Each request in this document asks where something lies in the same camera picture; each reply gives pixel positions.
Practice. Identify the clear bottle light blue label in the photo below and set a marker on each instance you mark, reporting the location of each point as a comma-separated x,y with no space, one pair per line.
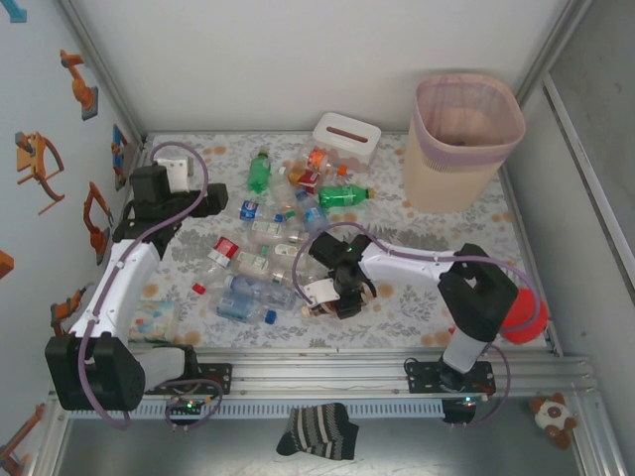
313,214

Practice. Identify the clear bottle white green label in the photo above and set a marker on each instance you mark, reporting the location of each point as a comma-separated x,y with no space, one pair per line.
283,249
268,229

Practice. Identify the green plastic bottle yellow cap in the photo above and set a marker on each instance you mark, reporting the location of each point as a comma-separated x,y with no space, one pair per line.
258,176
342,197

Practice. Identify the brownish bottle white cap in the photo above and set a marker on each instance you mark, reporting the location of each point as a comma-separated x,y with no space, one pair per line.
310,311

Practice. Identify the square clear bottle green label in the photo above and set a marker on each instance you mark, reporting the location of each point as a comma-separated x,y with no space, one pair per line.
253,263

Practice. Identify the clear bottle red white label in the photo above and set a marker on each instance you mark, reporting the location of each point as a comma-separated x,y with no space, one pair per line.
223,249

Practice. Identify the clear bottle dark blue label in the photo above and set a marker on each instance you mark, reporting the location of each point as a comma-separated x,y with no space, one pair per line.
249,209

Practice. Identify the red bottle cap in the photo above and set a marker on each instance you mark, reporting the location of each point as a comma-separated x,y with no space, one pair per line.
199,287

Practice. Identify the blue tinted bottle blue cap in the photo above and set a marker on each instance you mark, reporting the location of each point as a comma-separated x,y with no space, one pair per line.
238,307

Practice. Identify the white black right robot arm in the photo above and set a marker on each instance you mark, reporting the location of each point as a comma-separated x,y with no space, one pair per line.
407,273

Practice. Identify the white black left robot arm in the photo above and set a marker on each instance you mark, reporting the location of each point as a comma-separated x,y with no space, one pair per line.
124,282

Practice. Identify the beige plastic waste bin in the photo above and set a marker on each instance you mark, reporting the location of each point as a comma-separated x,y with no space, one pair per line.
446,183

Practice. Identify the purple translucent bin liner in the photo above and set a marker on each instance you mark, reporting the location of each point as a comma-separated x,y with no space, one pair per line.
446,159

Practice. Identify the small clear bottle green cap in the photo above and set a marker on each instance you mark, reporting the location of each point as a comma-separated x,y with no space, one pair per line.
291,214

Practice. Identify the bottle with red label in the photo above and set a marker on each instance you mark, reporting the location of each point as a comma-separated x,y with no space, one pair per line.
308,179

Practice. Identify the clear bottle orange cap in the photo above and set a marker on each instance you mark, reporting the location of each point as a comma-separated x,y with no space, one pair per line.
342,170

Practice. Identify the bottle with orange label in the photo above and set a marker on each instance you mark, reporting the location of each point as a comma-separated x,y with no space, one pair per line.
317,159

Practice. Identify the floral tablecloth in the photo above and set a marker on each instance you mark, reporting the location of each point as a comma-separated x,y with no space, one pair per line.
278,337

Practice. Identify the white tissue box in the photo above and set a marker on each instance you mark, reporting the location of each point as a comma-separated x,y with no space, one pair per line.
357,149

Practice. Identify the colourful soft tissue pack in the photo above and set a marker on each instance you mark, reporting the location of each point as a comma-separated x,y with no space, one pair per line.
159,317

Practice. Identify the black striped sock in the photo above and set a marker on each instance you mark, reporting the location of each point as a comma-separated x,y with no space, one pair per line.
317,431

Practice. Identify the small circuit board with LED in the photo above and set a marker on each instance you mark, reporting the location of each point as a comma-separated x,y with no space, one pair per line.
466,400
186,406

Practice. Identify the red plush octopus toy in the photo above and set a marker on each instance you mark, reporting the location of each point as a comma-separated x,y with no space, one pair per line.
528,310

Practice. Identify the aluminium side panel bar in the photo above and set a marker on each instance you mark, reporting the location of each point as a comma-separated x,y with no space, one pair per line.
595,198

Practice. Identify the brown white plush bear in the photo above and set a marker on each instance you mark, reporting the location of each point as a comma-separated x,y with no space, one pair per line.
550,414

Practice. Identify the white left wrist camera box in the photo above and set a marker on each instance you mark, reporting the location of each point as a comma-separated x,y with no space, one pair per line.
176,173

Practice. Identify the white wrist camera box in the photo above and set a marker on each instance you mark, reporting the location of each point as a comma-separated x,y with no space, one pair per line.
176,173
320,292

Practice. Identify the blue orange wall sticker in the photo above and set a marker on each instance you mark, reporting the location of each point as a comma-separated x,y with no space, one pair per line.
119,154

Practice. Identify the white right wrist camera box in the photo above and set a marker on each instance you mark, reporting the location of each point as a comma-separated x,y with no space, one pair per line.
320,292

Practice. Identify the orange gripper wall sticker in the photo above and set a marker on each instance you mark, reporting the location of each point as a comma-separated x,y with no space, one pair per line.
37,168

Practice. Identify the aluminium mounting rail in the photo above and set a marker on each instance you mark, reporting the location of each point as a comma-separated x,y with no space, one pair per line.
322,377

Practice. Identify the aluminium frame post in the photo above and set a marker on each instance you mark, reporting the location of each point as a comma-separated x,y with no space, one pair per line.
101,67
550,49

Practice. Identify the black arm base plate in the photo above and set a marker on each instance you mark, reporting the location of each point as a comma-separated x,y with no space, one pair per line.
421,379
218,377

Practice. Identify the orange block wall sticker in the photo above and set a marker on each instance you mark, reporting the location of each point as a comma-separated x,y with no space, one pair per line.
4,263

